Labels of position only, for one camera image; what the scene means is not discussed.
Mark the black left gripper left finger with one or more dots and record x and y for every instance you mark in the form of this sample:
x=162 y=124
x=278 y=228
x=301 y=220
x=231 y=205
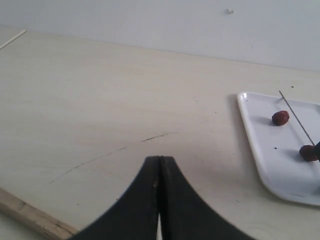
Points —
x=134 y=216

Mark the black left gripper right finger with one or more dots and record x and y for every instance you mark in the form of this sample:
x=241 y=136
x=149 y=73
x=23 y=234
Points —
x=184 y=215

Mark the thin metal skewer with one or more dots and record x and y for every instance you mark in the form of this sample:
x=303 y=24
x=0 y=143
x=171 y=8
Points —
x=296 y=117

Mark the white rectangular plastic tray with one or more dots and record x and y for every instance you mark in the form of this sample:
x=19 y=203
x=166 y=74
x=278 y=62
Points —
x=276 y=148

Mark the white stick on table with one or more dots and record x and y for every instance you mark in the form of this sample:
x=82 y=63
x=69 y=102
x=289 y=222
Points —
x=3 y=45

